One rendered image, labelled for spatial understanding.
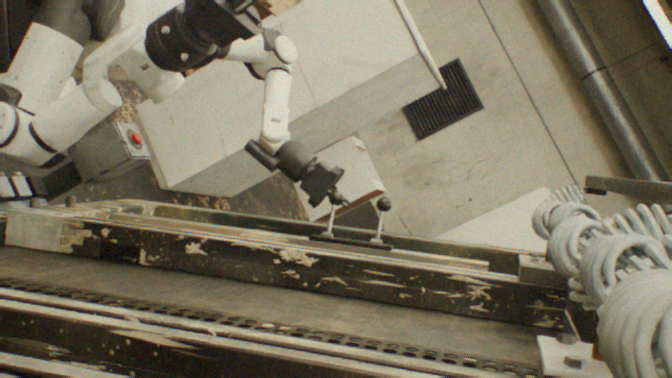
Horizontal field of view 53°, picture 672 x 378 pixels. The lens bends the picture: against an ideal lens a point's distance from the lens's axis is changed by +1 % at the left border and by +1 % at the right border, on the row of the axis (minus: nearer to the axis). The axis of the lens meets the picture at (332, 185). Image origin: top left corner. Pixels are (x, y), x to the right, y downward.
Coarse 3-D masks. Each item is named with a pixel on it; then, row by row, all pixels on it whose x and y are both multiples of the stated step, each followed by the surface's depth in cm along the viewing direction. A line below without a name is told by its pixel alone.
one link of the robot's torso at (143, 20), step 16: (16, 0) 137; (128, 0) 130; (144, 0) 134; (160, 0) 140; (176, 0) 147; (16, 16) 138; (32, 16) 136; (128, 16) 130; (144, 16) 134; (16, 32) 138; (112, 32) 129; (16, 48) 139; (96, 48) 131; (80, 64) 134; (112, 64) 133; (128, 80) 152
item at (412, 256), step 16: (160, 224) 170; (176, 224) 169; (192, 224) 168; (208, 224) 170; (272, 240) 163; (288, 240) 162; (304, 240) 161; (384, 256) 156; (400, 256) 155; (416, 256) 154; (432, 256) 154; (448, 256) 157
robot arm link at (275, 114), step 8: (264, 104) 172; (272, 104) 172; (280, 104) 174; (264, 112) 171; (272, 112) 171; (280, 112) 171; (288, 112) 173; (264, 120) 169; (272, 120) 170; (280, 120) 170; (264, 128) 168; (272, 128) 168; (280, 128) 169; (264, 136) 168; (272, 136) 167; (280, 136) 168
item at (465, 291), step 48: (576, 192) 111; (48, 240) 134; (96, 240) 132; (144, 240) 130; (192, 240) 127; (240, 240) 128; (336, 288) 121; (384, 288) 119; (432, 288) 117; (480, 288) 115; (528, 288) 113
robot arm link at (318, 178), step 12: (300, 156) 168; (312, 156) 169; (288, 168) 168; (300, 168) 167; (312, 168) 168; (324, 168) 168; (336, 168) 168; (300, 180) 174; (312, 180) 168; (324, 180) 168; (336, 180) 170; (312, 192) 169; (324, 192) 168; (312, 204) 169
